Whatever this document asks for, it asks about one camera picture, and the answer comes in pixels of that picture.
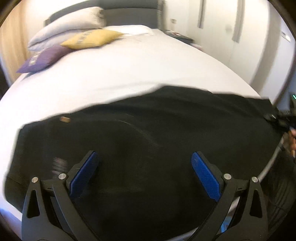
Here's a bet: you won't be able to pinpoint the white bed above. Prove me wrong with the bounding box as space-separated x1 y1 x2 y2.
0 24 286 224

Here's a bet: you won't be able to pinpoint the black pants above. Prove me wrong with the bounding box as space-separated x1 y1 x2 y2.
3 85 284 241

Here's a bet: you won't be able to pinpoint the yellow cushion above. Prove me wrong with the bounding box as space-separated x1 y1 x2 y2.
60 29 126 50

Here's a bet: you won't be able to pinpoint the dark nightstand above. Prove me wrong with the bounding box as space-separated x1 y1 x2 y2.
166 30 194 44

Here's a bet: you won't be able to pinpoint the person's right hand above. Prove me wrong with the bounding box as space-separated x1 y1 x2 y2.
287 129 296 159

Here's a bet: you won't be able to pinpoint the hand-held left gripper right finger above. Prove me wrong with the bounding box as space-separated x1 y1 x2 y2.
187 151 270 241

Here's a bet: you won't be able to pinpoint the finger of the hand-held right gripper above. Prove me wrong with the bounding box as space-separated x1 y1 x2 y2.
264 111 285 131

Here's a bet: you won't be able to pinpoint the beige curtain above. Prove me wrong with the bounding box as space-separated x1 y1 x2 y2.
0 0 31 87

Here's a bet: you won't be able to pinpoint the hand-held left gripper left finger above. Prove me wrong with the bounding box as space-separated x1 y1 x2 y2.
21 150 99 241

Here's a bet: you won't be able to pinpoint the white wardrobe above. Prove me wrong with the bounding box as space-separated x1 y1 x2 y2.
162 0 290 87

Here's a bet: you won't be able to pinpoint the white pillow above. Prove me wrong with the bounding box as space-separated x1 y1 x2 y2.
45 6 105 32
27 23 102 52

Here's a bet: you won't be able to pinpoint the grey headboard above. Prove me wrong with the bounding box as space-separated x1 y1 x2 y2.
44 0 166 30

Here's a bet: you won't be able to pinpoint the purple cushion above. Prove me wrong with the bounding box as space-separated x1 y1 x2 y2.
16 45 75 74

